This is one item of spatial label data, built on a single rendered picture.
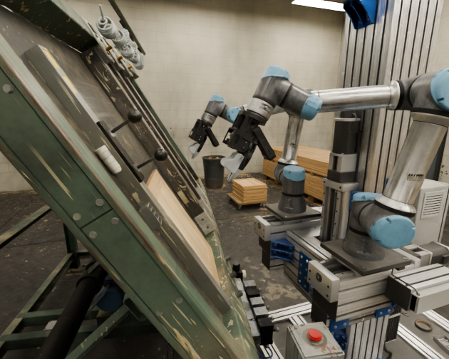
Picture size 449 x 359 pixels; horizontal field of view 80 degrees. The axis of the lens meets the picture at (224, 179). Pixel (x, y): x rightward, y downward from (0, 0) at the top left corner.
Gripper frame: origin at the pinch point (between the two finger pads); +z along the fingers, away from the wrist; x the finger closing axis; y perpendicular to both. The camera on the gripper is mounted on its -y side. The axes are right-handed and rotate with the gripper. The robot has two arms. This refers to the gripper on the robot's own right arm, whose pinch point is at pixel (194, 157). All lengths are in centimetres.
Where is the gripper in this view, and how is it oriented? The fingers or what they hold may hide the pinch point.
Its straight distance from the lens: 149.0
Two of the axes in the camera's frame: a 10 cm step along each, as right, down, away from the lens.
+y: -8.4, -3.8, -3.9
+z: -4.4, 9.0, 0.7
